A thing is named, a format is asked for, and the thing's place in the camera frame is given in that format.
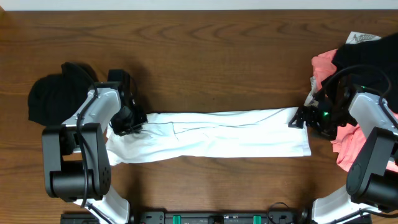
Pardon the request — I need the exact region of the white t-shirt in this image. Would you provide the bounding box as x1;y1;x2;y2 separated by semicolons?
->
106;107;311;166

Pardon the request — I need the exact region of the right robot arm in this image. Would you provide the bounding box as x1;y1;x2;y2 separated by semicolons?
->
298;91;397;223

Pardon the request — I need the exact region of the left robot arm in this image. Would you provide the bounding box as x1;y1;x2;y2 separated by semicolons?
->
42;81;147;223

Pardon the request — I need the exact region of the coral pink garment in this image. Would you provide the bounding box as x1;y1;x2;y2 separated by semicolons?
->
311;49;398;174

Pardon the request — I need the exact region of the black t-shirt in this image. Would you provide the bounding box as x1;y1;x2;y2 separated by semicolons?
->
322;32;398;113

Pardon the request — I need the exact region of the white leaf-print garment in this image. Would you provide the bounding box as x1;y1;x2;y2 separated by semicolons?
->
304;31;381;106

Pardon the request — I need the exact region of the folded black garment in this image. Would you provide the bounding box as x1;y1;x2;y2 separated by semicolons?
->
27;62;98;126

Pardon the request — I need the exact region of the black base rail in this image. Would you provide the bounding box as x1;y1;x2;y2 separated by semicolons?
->
60;202;373;224

